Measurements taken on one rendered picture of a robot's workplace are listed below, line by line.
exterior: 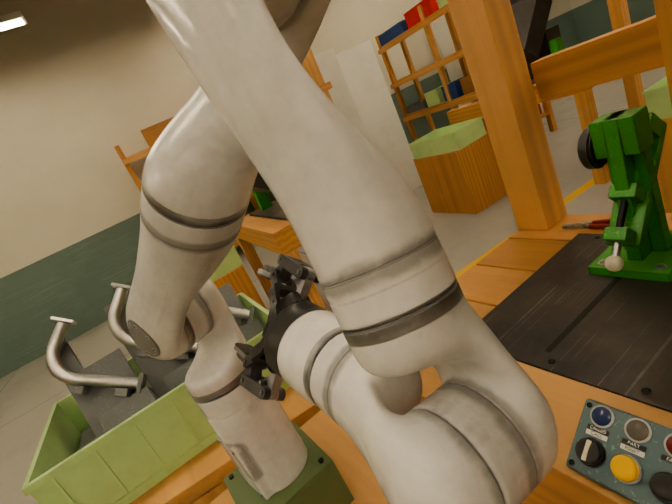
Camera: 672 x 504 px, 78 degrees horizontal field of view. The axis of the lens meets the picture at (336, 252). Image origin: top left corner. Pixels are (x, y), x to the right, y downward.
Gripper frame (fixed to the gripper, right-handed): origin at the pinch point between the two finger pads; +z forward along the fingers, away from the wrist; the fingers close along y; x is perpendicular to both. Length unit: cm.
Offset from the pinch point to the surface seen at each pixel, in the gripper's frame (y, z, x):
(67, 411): 55, 90, -4
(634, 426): -1.1, -29.1, 30.6
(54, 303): 168, 678, 15
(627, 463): 2.4, -29.8, 29.2
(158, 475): 49, 47, 12
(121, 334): 26, 74, 1
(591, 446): 2.5, -26.4, 29.5
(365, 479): 22.2, 0.2, 26.5
